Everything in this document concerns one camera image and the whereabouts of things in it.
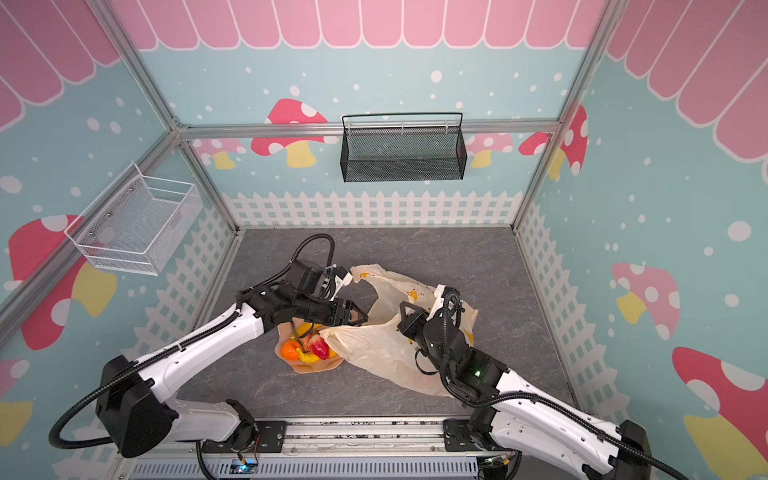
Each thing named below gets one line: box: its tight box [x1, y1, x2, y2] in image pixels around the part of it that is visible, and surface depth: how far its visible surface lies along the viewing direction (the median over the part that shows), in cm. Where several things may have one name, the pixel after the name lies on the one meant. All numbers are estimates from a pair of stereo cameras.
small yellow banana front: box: [296, 348, 320, 363], surface depth 84 cm
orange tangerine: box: [281, 339, 302, 361], surface depth 83 cm
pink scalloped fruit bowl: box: [275, 317, 344, 374], surface depth 83 cm
